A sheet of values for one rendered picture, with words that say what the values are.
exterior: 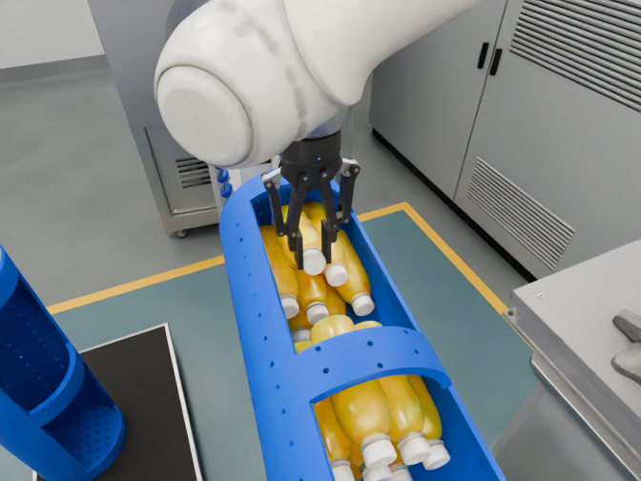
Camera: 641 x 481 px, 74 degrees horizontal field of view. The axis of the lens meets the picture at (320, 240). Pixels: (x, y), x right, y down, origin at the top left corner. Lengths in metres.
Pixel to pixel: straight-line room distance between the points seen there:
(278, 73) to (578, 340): 0.72
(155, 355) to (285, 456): 1.43
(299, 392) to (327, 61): 0.39
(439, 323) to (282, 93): 1.95
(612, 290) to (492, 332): 1.28
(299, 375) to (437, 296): 1.76
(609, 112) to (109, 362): 2.17
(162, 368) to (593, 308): 1.52
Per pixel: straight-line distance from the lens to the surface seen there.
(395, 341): 0.58
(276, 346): 0.60
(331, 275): 0.77
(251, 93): 0.27
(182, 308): 2.25
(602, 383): 0.84
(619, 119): 1.93
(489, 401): 2.02
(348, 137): 1.51
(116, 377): 1.95
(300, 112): 0.30
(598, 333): 0.90
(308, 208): 0.88
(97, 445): 1.82
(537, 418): 1.01
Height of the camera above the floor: 1.70
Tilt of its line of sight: 43 degrees down
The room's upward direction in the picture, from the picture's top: straight up
